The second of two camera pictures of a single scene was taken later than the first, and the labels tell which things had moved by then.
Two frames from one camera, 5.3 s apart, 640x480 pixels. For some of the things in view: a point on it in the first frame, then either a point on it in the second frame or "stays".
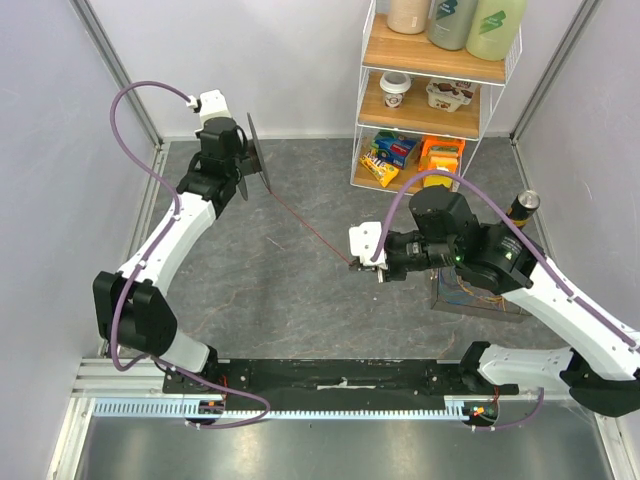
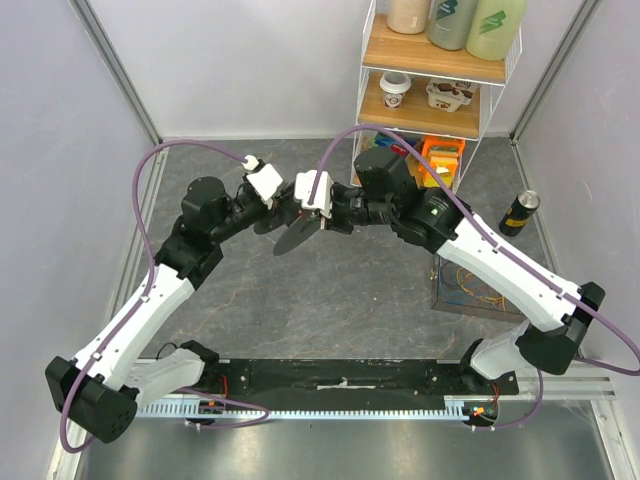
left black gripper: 242,156 -> 286,193
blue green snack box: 392,148 stays
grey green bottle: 450,23 stays
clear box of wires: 451,293 stays
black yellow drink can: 523,207 stays
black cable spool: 256,162 -> 298,232
